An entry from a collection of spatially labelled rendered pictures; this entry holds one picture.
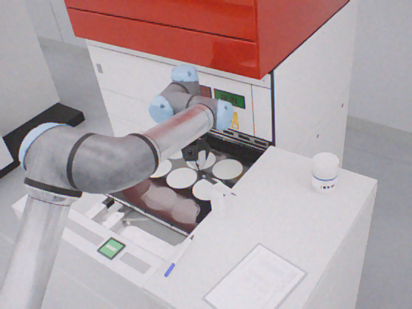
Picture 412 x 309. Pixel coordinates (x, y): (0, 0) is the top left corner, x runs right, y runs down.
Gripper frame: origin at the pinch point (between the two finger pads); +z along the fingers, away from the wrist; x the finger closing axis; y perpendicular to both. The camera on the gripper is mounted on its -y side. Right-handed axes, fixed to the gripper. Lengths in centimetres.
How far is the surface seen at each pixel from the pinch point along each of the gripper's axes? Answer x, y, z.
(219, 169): -6.7, 1.3, 2.0
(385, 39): -94, 136, 24
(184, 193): 3.9, -9.4, 2.0
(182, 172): 5.6, 0.5, 2.0
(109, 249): 19.8, -36.7, -4.5
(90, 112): 118, 181, 92
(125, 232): 20.4, -23.7, 4.0
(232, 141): -11.0, 11.6, -1.5
